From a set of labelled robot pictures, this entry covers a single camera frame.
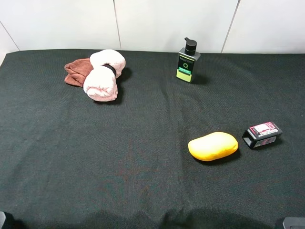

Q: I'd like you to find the yellow mango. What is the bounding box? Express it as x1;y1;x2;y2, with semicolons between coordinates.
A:
188;132;239;162

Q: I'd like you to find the black red small box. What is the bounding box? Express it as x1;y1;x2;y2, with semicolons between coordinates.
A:
242;122;283;149

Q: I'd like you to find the pink rolled towel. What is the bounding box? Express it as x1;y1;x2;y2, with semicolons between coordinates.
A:
83;49;126;102

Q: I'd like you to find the black green pump bottle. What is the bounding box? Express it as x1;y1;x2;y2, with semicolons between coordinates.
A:
176;37;201;83

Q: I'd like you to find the black tablecloth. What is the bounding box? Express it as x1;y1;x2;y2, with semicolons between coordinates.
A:
0;50;305;229

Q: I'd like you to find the brown folded cloth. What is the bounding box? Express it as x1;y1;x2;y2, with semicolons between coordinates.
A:
64;58;93;87

